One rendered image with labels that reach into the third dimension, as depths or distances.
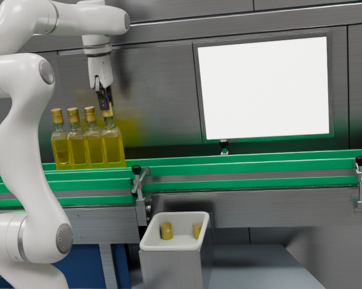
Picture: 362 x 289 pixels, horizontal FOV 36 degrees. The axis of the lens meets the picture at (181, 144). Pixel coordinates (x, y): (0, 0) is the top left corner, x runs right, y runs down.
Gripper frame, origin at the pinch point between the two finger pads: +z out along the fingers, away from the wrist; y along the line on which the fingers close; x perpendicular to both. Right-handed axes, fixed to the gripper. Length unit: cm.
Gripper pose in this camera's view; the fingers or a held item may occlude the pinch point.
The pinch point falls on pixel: (106, 102)
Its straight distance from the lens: 176.3
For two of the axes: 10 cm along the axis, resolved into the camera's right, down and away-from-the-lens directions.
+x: 9.8, -0.5, -1.8
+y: -1.6, 3.2, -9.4
